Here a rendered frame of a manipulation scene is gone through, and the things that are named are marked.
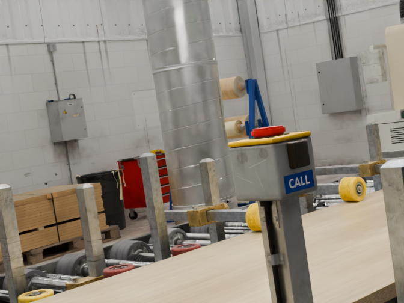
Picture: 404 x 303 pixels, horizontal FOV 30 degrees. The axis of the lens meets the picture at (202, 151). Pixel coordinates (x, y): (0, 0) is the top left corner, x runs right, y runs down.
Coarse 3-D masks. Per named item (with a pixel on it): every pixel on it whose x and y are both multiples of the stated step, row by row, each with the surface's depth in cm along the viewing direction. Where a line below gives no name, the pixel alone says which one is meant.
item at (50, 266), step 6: (336, 180) 360; (186, 222) 293; (180, 228) 289; (186, 228) 291; (144, 234) 278; (150, 234) 279; (138, 240) 275; (144, 240) 277; (108, 246) 265; (84, 252) 258; (42, 264) 247; (48, 264) 248; (54, 264) 250; (48, 270) 248; (54, 270) 249; (0, 276) 236; (0, 282) 236; (0, 288) 236
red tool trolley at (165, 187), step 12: (156, 156) 962; (120, 168) 966; (132, 168) 954; (132, 180) 957; (168, 180) 977; (132, 192) 959; (168, 192) 976; (132, 204) 962; (144, 204) 950; (132, 216) 972
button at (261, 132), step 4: (260, 128) 86; (264, 128) 85; (268, 128) 85; (272, 128) 85; (276, 128) 85; (280, 128) 85; (284, 128) 86; (252, 132) 86; (256, 132) 85; (260, 132) 85; (264, 132) 85; (268, 132) 85; (272, 132) 85; (276, 132) 85; (280, 132) 85; (256, 136) 86; (260, 136) 85; (264, 136) 85
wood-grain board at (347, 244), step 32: (320, 224) 209; (352, 224) 202; (384, 224) 195; (192, 256) 190; (224, 256) 184; (256, 256) 178; (320, 256) 168; (352, 256) 163; (384, 256) 159; (96, 288) 169; (128, 288) 164; (160, 288) 160; (192, 288) 155; (224, 288) 151; (256, 288) 147; (320, 288) 140; (352, 288) 137; (384, 288) 135
